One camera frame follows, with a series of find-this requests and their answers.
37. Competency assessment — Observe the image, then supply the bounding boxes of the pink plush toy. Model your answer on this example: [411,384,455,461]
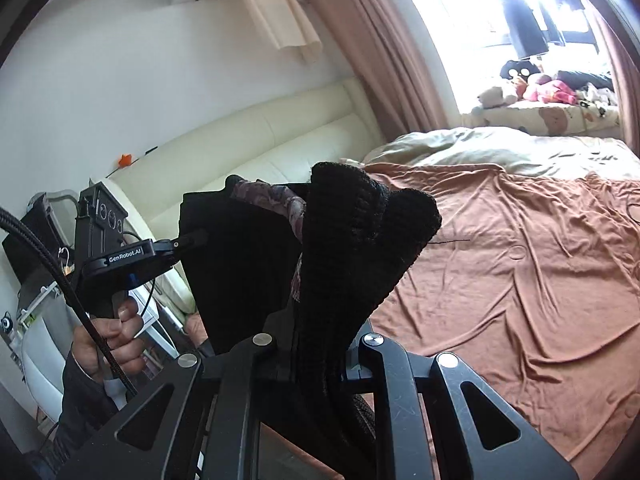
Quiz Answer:
[525,74,578,106]

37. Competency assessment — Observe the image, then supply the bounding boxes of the brown blanket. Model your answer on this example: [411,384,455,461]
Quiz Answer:
[360,160,640,471]

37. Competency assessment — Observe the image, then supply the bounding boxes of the white spotted plush toy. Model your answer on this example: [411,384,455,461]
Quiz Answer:
[580,84,621,111]

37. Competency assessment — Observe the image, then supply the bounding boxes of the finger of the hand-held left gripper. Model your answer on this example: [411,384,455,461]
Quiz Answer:
[170,230,209,253]

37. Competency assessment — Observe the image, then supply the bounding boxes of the beige hanging cloth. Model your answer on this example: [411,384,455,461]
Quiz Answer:
[222,0,323,63]

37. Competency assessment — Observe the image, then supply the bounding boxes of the person's left forearm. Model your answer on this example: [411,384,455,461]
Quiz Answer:
[50,350,131,461]

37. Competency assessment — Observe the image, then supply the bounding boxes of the thick black cable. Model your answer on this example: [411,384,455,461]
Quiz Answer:
[0,207,140,397]

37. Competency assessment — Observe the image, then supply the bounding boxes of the floral patterned pillow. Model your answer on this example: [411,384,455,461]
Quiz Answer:
[462,100,623,138]

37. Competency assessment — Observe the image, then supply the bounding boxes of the cream padded headboard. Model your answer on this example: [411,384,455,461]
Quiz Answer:
[102,77,386,316]

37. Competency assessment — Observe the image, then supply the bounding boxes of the thin black wire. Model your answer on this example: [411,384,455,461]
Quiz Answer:
[120,230,157,318]

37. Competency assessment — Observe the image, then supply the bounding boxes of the black knit t-shirt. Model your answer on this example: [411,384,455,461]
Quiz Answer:
[178,160,443,463]

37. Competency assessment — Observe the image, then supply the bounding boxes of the person's left hand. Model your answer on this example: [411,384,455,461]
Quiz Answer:
[70,297,151,383]

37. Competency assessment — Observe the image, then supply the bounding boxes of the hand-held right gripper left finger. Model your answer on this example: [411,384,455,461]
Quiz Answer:
[47,332,281,480]

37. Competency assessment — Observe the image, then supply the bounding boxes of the black monitor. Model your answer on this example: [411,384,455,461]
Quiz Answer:
[2,205,66,286]

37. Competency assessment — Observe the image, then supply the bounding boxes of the cream duvet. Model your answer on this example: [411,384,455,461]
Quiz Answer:
[362,126,640,181]

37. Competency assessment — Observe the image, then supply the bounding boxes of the black plush toy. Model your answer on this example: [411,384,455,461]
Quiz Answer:
[500,59,541,81]

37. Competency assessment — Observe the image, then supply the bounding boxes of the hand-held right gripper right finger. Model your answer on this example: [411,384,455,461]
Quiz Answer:
[345,332,581,480]

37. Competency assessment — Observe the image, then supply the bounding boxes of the hanging dark clothes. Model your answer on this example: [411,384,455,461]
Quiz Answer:
[500,0,568,61]

